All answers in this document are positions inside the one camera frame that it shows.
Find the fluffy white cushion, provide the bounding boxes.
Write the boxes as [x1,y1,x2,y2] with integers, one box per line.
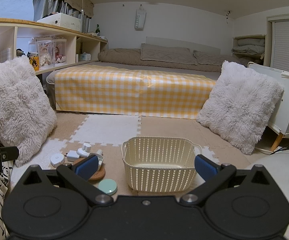
[0,56,57,167]
[197,61,284,155]

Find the yellow checkered bed cover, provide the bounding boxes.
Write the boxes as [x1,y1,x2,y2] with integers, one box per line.
[55,65,216,119]

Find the white storage box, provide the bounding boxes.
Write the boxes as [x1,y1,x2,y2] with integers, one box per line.
[37,13,82,31]

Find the folded grey blankets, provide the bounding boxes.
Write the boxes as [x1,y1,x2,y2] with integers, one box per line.
[232,38,265,55]

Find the round cork coaster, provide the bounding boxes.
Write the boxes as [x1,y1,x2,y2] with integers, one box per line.
[72,158,106,181]

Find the white bedside cabinet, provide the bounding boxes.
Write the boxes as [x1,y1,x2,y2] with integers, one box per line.
[248,62,289,152]

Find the doll in clear case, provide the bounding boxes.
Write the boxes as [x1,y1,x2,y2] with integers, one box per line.
[37,40,54,69]

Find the brown bed pillow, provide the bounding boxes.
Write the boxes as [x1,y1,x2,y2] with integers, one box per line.
[140,43,197,65]

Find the right fluffy white cushion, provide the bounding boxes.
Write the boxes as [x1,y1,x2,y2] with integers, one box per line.
[197,61,284,155]

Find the wooden wall shelf unit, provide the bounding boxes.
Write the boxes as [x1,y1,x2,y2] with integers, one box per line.
[0,18,108,74]

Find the mint green round tin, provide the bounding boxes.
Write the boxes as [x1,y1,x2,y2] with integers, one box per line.
[98,179,117,196]

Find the cream plastic woven basket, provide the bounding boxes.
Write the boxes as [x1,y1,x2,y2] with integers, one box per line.
[121,137,202,193]

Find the white power adapter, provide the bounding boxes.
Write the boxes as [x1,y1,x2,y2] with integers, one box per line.
[66,150,80,162]

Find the left fluffy white cushion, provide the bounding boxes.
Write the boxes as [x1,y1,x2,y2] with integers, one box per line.
[0,56,57,167]

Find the white round tape measure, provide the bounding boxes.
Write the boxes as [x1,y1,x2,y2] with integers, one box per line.
[50,153,65,167]

